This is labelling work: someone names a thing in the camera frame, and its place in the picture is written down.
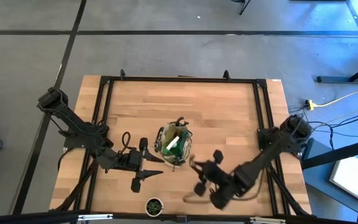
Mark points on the black overhead crossbeam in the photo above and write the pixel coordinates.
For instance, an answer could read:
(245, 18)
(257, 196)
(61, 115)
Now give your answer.
(166, 218)

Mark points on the yellow power plug block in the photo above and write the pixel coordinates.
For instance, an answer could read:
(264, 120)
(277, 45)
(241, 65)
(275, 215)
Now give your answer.
(309, 105)

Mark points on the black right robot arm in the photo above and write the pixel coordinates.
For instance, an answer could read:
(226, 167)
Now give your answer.
(259, 165)

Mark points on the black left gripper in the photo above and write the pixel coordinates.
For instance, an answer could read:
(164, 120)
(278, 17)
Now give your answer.
(134, 160)

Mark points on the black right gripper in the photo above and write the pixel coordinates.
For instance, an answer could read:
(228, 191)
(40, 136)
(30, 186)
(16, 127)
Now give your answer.
(216, 177)

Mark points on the green white spray bottle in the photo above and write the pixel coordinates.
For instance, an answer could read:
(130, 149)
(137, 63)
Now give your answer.
(172, 143)

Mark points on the black desk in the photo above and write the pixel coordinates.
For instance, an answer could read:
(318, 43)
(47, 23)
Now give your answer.
(337, 79)

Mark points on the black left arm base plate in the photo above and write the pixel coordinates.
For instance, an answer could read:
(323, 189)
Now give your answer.
(73, 143)

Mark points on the cream green canvas garden bag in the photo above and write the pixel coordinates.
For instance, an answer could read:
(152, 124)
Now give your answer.
(172, 158)

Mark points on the white pot with succulent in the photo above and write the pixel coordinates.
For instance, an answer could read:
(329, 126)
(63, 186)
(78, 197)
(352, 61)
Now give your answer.
(154, 207)

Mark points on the black diagonal frame brace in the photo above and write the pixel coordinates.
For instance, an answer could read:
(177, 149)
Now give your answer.
(337, 154)

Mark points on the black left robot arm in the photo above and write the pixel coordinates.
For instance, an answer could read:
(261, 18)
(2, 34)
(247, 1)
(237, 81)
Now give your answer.
(73, 124)

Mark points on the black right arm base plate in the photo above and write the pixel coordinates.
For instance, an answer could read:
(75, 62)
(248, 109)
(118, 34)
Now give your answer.
(266, 137)

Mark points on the white flat panel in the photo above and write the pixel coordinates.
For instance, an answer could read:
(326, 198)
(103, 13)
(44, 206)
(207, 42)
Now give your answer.
(351, 179)

